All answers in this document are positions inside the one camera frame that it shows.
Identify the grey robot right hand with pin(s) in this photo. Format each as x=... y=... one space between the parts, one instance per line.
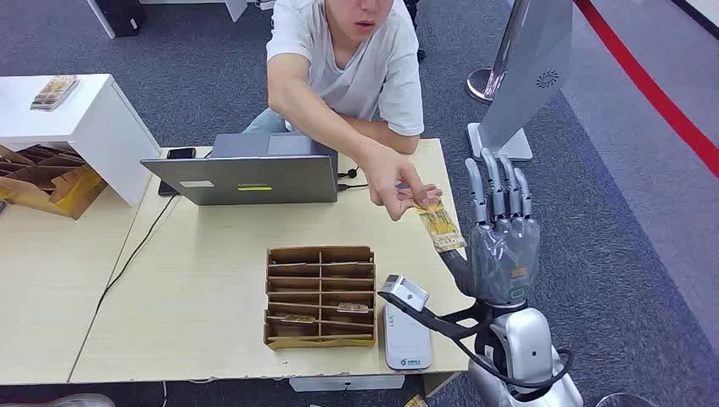
x=505 y=258

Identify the person's right hand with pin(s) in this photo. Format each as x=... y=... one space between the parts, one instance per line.
x=390 y=180

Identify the golden ID card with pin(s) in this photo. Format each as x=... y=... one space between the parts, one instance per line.
x=442 y=227

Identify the golden hotel key card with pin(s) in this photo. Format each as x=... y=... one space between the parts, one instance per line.
x=353 y=307
x=298 y=318

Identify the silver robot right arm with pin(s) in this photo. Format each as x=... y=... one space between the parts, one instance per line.
x=525 y=342

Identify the person's right forearm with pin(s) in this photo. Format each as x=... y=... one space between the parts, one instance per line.
x=320 y=126

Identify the person's left forearm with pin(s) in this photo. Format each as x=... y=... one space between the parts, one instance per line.
x=387 y=140

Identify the person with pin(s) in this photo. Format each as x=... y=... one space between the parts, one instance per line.
x=348 y=62

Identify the white card reader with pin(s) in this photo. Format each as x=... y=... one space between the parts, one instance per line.
x=407 y=342

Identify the wooden card rack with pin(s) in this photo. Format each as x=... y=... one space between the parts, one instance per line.
x=320 y=292

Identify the golden card scrap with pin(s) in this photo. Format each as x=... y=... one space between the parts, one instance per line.
x=417 y=401

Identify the grey laptop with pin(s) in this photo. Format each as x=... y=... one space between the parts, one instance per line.
x=253 y=180

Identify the wooden table leg panel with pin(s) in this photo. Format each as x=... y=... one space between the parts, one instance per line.
x=435 y=385

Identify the grey kiosk stand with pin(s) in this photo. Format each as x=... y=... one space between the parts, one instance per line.
x=528 y=73

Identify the clear glass rim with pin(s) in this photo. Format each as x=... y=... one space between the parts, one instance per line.
x=623 y=400

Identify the white drawer box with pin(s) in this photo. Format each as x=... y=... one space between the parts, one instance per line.
x=346 y=383

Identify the black smartphone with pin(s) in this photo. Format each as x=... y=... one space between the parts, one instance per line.
x=181 y=153

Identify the white power strip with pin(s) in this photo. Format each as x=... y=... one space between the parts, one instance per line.
x=264 y=4

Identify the white desk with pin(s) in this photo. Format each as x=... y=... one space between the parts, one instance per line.
x=236 y=8

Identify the white cabinet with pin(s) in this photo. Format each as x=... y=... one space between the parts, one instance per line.
x=101 y=129

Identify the black box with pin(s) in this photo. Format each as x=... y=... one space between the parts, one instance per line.
x=121 y=17

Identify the brown cardboard rack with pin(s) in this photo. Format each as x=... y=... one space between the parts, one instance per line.
x=50 y=185

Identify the pale grey shell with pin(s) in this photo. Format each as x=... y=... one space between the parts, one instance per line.
x=73 y=401

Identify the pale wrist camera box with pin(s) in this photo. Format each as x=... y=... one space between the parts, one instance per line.
x=403 y=292

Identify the chrome stanchion post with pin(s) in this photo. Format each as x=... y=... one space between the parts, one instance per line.
x=482 y=84

